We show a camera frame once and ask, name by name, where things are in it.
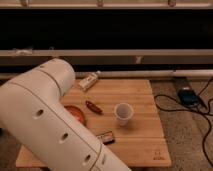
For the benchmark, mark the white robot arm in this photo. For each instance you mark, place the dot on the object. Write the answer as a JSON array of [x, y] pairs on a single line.
[[31, 111]]

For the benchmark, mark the translucent white cup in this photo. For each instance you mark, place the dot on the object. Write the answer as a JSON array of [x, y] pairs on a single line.
[[123, 113]]

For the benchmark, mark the white tube bottle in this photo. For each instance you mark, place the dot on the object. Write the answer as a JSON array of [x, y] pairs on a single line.
[[89, 81]]

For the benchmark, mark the orange ceramic bowl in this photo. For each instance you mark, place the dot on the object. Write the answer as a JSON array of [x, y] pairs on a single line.
[[77, 113]]

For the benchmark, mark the dark chocolate bar packet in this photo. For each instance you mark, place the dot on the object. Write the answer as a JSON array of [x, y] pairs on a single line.
[[106, 137]]

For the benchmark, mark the red chili pepper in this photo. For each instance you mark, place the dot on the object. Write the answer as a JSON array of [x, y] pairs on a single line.
[[93, 107]]

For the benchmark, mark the blue black device on floor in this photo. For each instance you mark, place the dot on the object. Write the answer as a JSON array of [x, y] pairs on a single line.
[[188, 97]]

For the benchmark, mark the wooden cutting board table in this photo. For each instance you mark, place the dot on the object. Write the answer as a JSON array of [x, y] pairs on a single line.
[[140, 143]]

